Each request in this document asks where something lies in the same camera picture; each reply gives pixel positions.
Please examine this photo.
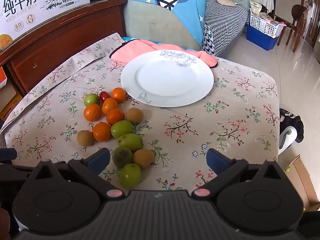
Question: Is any dark green jujube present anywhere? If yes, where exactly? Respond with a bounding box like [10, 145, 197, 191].
[112, 146, 133, 169]

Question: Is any grey green sofa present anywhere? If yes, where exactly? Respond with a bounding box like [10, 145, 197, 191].
[122, 0, 252, 55]

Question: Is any dark wooden cabinet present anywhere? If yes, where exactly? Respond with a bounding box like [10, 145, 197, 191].
[0, 0, 128, 98]

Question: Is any floral tablecloth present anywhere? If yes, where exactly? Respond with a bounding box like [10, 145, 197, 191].
[0, 32, 280, 193]

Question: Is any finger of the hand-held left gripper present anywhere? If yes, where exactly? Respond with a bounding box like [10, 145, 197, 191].
[0, 148, 38, 180]

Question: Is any brown cardboard box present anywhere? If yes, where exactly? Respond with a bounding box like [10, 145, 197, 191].
[0, 80, 24, 122]

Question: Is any blue storage bin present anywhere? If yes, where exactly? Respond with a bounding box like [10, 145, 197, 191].
[246, 24, 279, 51]

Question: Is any open cardboard box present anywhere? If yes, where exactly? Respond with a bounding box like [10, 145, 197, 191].
[282, 154, 320, 212]

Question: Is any houndstooth sofa cover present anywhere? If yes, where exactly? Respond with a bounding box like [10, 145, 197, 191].
[201, 0, 250, 57]

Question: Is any brown kiwi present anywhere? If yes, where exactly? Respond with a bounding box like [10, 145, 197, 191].
[133, 148, 155, 169]
[77, 130, 95, 146]
[125, 107, 144, 124]

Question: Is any black white cloth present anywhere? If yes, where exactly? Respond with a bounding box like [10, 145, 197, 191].
[279, 108, 305, 144]

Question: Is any orange paper bag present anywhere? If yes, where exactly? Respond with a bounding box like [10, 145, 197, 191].
[0, 66, 8, 90]

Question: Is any white green packet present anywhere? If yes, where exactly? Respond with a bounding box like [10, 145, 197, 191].
[250, 0, 267, 18]

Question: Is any orange tangerine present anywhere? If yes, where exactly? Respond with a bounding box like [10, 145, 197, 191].
[112, 87, 127, 103]
[102, 98, 119, 115]
[92, 122, 112, 142]
[83, 104, 101, 122]
[106, 108, 125, 125]

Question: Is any pink cloth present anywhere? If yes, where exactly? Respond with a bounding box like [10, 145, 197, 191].
[110, 39, 218, 68]

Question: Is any wooden door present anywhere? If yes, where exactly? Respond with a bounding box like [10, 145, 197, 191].
[301, 0, 320, 43]

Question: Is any white plastic basket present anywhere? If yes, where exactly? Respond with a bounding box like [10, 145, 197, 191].
[250, 12, 287, 39]

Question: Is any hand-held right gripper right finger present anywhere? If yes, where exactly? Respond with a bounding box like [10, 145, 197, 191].
[191, 148, 287, 201]

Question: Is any white printed milk carton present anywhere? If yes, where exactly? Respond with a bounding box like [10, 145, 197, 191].
[0, 0, 90, 46]

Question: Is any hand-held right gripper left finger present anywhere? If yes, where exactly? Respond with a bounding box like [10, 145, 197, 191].
[29, 147, 126, 201]

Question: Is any small green jujube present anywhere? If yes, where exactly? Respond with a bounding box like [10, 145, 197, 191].
[84, 94, 100, 107]

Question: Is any white floral print plate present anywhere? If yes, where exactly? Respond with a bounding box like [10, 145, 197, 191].
[120, 49, 215, 108]

